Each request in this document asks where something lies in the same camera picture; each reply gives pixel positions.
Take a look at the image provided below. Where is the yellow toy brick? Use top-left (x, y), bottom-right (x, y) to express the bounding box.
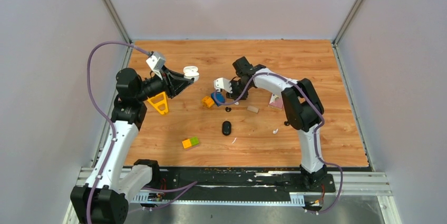
top-left (201, 96), bottom-right (215, 108)

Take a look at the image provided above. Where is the pink card box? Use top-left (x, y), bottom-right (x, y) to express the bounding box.
top-left (268, 94), bottom-right (283, 110)

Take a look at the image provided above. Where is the small wooden block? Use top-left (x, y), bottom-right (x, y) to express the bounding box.
top-left (247, 105), bottom-right (259, 113)

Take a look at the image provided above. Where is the purple cable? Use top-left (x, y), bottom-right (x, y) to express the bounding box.
top-left (213, 72), bottom-right (344, 215)
top-left (85, 41), bottom-right (198, 224)

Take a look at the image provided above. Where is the black oval case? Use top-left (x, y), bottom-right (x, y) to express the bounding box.
top-left (221, 121), bottom-right (232, 136)

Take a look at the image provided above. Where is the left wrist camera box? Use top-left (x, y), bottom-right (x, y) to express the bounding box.
top-left (146, 52), bottom-right (166, 79)

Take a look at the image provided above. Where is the white slotted cable duct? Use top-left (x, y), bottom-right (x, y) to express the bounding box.
top-left (130, 192), bottom-right (306, 207)

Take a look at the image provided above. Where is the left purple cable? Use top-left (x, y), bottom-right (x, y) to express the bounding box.
top-left (85, 41), bottom-right (198, 224)

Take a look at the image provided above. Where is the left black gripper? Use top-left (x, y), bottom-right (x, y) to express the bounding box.
top-left (135, 65), bottom-right (193, 102)

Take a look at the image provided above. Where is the orange green toy brick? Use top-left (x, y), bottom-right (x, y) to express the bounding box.
top-left (182, 137), bottom-right (200, 149)

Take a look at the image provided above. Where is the blue toy brick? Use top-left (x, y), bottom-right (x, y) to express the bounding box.
top-left (211, 92), bottom-right (226, 107)

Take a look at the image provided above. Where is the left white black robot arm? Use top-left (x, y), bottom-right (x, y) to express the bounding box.
top-left (70, 66), bottom-right (199, 223)

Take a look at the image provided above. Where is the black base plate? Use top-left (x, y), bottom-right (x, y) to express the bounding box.
top-left (147, 167), bottom-right (336, 200)

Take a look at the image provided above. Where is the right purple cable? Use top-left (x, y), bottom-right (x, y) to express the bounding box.
top-left (213, 72), bottom-right (344, 215)

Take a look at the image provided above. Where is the orange triangular plastic piece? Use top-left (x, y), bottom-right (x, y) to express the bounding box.
top-left (147, 92), bottom-right (169, 115)

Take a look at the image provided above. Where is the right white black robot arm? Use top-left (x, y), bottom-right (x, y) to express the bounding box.
top-left (213, 56), bottom-right (327, 191)

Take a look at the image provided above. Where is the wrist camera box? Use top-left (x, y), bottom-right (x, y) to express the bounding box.
top-left (146, 52), bottom-right (166, 79)
top-left (213, 77), bottom-right (232, 93)

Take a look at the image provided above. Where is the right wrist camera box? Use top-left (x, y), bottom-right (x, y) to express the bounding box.
top-left (213, 77), bottom-right (232, 93)

